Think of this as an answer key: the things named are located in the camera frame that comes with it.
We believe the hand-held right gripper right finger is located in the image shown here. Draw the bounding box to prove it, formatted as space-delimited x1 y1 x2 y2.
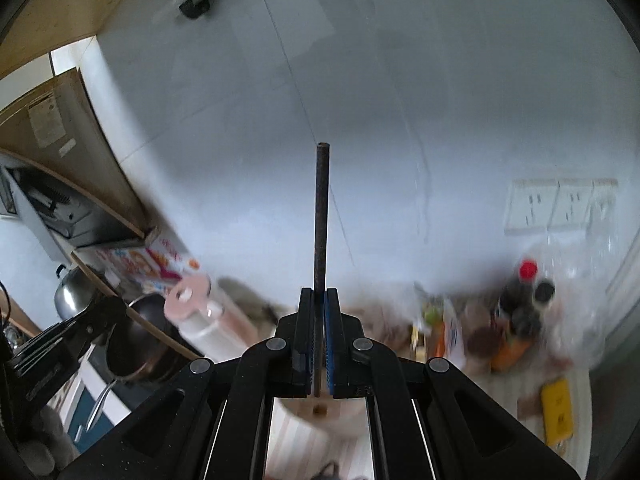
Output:
324 286 583 480

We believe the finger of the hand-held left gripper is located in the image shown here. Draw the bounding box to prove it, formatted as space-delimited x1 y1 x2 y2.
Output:
10 296 128 367

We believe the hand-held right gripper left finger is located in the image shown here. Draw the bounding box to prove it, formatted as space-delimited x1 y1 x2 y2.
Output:
60 286 317 480

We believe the cream chopstick holder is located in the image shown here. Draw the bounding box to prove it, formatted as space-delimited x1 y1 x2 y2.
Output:
270 394 371 443

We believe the dark wooden chopstick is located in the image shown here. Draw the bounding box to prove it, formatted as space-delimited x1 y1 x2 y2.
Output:
312 143 332 397

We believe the person's left forearm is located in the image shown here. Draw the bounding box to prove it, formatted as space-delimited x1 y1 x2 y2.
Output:
15 405 81 471

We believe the steel kettle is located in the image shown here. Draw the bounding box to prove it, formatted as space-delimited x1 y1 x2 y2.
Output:
54 264 101 321

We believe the blue white board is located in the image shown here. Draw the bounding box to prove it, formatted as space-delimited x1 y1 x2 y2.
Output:
65 360 131 443

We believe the dark frying pan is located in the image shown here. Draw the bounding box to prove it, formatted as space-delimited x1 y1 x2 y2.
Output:
87 294 201 433

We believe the colourful printed box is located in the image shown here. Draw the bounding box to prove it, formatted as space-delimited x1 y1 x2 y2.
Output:
97 237 201 296

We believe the white container with pink lid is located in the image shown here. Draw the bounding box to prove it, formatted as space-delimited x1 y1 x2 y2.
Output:
164 274 261 361

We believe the green yellow packet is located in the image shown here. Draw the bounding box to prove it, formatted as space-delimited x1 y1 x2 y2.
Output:
412 300 446 361

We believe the grey range hood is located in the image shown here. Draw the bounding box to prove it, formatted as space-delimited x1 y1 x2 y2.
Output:
0 162 146 261

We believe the white packet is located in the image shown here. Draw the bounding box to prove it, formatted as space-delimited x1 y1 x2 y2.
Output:
440 297 468 371

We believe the jar with brown lid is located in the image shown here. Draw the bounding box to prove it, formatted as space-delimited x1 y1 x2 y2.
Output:
465 327 501 373

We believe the striped cat print mat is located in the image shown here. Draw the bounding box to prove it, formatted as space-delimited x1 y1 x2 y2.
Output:
262 360 593 480

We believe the orange container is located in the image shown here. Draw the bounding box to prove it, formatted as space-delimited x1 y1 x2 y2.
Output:
492 337 533 373

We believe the dark bottle with red cap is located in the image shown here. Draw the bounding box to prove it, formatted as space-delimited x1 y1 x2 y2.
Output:
495 259 540 331

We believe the brown card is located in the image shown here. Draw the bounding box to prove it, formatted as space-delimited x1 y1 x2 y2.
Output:
515 395 546 421

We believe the dark bottle with black cap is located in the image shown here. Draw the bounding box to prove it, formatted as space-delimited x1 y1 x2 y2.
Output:
515 280 557 341

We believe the yellow rectangular device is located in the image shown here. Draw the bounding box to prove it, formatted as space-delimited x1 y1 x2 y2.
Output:
540 379 575 448

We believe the clear plastic bag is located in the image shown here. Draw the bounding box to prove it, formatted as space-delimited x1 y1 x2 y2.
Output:
540 230 621 371

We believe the wooden wall cabinet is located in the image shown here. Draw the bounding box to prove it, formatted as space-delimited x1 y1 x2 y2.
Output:
0 67 148 238

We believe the white wall socket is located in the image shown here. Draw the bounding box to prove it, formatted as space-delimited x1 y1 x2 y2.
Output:
505 179 560 233
590 178 619 228
550 179 596 231

